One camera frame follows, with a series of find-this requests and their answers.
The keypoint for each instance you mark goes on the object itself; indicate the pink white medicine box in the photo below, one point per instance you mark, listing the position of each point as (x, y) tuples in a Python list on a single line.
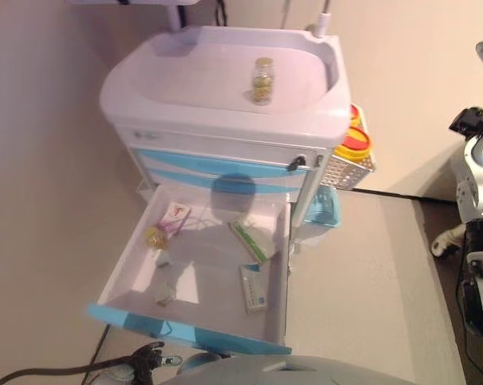
[(177, 211)]

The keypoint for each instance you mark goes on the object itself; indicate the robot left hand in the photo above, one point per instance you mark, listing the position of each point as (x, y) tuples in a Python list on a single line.
[(145, 359)]

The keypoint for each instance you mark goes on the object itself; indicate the light blue waste bin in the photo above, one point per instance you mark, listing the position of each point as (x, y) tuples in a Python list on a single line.
[(321, 208)]

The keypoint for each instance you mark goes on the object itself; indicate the blue white medicine box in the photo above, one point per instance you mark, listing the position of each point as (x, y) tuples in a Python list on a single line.
[(253, 290)]

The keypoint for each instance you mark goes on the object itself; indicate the white bed caster wheel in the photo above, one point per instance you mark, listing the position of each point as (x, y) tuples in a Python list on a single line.
[(446, 240)]

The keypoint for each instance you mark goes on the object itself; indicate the white blue medical cart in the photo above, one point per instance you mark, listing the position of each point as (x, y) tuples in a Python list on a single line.
[(209, 80)]

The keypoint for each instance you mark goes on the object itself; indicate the yellow round mesh object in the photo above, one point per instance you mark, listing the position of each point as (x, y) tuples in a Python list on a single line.
[(156, 237)]

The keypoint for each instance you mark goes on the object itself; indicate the green white medicine box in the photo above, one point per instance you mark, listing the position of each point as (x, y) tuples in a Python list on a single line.
[(251, 240)]

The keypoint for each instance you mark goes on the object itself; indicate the cart drawer blue front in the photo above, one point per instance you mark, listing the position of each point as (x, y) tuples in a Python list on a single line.
[(209, 336)]

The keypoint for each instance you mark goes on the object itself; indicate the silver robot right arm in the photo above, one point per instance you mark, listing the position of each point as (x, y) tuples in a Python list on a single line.
[(482, 188)]

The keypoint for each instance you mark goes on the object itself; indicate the yellow pill bottle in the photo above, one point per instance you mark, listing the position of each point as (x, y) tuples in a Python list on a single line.
[(262, 84)]

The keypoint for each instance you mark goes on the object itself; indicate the black cart key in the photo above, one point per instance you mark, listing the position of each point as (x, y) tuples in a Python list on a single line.
[(295, 163)]

